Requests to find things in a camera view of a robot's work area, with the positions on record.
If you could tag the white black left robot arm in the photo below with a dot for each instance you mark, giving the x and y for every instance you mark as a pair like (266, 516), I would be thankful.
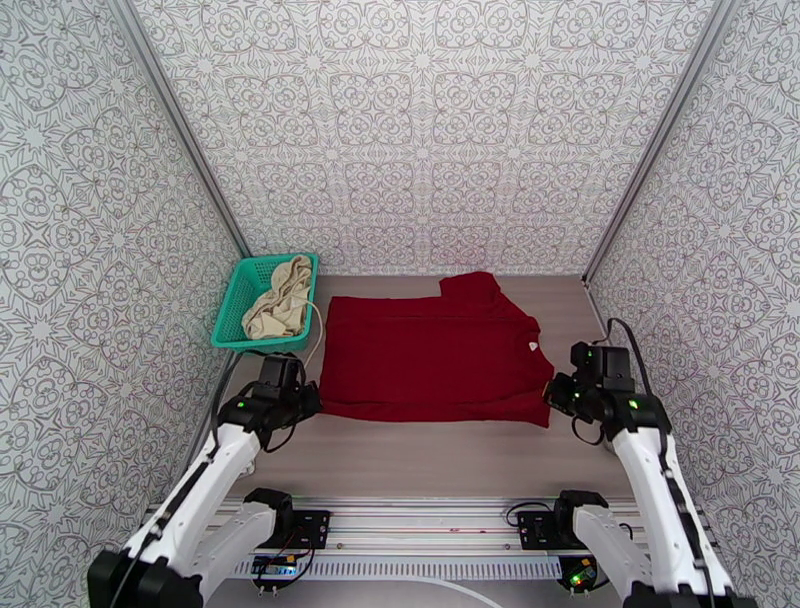
(206, 469)

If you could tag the left circuit board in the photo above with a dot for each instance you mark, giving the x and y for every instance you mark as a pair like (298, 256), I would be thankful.
(274, 567)

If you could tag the right aluminium corner post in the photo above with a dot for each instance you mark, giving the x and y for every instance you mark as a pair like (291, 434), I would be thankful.
(656, 150)

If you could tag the right circuit board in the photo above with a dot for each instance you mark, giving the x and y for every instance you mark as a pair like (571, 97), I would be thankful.
(578, 575)

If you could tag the aluminium corner post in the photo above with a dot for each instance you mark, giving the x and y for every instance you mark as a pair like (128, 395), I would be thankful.
(181, 131)
(656, 150)

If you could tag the aluminium rail frame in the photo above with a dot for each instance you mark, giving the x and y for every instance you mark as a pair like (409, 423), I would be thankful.
(425, 522)

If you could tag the circuit board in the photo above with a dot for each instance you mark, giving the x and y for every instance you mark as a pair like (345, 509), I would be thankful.
(578, 575)
(274, 567)

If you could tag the red t-shirt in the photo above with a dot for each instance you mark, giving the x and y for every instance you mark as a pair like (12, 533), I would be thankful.
(431, 362)

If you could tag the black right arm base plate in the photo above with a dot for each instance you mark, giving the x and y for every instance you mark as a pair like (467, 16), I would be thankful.
(534, 531)

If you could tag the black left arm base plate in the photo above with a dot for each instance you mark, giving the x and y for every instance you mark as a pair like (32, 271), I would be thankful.
(315, 528)

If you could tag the green plastic basket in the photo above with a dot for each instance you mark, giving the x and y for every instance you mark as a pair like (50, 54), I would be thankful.
(234, 312)

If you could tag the left aluminium corner post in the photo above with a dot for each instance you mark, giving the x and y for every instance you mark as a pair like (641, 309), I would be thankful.
(181, 131)

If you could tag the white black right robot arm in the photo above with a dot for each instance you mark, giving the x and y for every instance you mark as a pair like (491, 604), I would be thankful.
(650, 475)

